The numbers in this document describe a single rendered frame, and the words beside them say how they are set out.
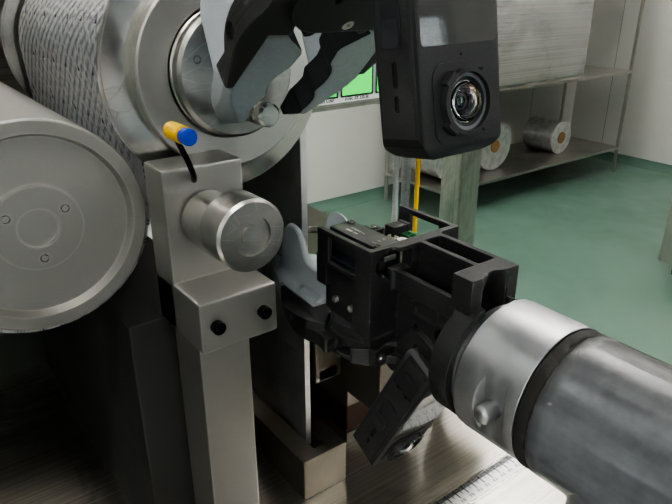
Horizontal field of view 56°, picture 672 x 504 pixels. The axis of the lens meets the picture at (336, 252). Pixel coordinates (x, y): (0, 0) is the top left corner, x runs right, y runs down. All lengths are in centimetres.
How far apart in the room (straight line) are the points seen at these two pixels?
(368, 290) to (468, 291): 6
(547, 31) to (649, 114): 418
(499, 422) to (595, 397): 5
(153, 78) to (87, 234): 10
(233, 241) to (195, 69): 10
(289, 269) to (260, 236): 13
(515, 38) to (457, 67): 86
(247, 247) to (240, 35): 11
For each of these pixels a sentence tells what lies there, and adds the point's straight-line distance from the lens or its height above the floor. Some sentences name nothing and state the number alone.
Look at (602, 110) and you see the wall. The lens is 551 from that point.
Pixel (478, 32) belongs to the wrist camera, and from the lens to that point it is 26.
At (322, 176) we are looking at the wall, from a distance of 386.
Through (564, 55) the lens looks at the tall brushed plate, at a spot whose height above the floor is 118.
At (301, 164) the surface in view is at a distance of 45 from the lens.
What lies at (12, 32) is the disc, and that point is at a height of 126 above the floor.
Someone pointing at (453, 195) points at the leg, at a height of 89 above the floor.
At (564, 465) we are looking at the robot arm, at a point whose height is 111.
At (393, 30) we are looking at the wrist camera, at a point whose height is 128.
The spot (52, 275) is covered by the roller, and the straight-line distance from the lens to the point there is 40.
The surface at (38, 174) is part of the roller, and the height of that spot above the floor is 120.
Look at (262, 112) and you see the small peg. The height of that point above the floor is 123.
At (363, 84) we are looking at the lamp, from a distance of 88.
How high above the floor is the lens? 130
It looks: 23 degrees down
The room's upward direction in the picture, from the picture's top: straight up
